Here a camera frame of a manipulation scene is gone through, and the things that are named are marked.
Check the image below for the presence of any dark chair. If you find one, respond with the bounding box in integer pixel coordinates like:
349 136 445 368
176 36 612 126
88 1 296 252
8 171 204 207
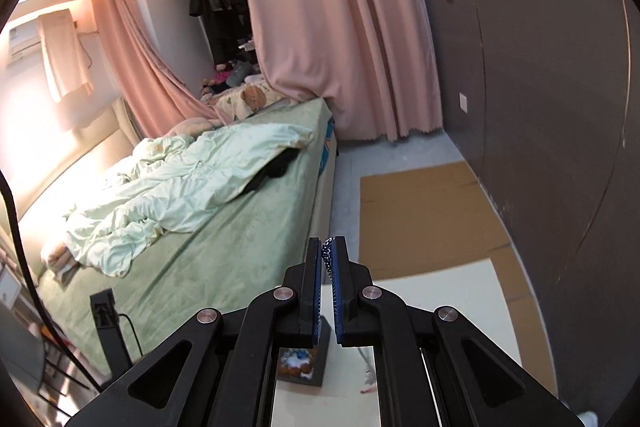
0 302 101 410

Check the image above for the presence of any flat cardboard sheet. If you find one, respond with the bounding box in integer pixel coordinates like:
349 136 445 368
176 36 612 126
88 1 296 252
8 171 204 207
359 160 560 390

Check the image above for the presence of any silver bead chain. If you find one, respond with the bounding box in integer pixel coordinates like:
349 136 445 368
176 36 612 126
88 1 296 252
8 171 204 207
322 236 337 289

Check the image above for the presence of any narrow pink curtain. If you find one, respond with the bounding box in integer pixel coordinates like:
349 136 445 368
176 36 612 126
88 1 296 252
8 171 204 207
97 0 228 142

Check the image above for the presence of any beige headboard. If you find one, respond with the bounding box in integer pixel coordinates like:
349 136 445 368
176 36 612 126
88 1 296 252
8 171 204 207
0 97 143 268

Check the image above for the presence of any black jewelry box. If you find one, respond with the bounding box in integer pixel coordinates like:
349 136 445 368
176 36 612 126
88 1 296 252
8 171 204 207
276 318 331 389

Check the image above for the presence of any black cable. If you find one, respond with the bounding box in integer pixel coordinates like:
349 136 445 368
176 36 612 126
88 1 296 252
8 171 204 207
0 171 103 390

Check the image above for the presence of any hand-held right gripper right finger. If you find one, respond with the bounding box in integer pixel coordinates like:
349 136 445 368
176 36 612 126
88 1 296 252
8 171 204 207
331 236 586 427

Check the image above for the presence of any pink plush toy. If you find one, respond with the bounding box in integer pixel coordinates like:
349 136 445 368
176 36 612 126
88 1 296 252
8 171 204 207
167 114 221 138

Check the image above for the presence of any dark cloth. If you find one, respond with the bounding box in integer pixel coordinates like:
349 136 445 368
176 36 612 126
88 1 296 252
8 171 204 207
242 147 301 195

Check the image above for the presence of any white air conditioner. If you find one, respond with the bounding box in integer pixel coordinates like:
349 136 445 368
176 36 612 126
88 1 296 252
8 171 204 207
39 9 94 104
6 19 51 64

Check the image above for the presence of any pile of assorted jewelry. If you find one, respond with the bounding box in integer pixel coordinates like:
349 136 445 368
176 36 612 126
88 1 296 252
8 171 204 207
282 347 316 380

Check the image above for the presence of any green bed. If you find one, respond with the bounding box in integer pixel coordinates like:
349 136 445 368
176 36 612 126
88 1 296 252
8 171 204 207
37 97 342 380

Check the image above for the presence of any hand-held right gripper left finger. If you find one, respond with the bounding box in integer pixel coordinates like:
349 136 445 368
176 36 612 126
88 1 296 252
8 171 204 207
62 237 324 427

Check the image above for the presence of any black stand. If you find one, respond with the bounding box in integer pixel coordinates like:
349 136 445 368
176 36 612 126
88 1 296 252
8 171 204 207
89 288 134 375

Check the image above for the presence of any heap of plush toys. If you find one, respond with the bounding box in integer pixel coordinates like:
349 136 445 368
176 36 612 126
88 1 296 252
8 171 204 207
200 59 266 98

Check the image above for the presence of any wide pink curtain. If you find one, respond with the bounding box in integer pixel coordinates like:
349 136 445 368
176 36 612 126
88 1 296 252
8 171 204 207
229 0 444 144

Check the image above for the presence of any light green duvet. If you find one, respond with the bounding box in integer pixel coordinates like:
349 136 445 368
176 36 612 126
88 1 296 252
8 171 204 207
42 127 316 279

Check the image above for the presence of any printed pillow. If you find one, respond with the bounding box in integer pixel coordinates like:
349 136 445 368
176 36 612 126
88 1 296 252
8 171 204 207
215 82 301 124

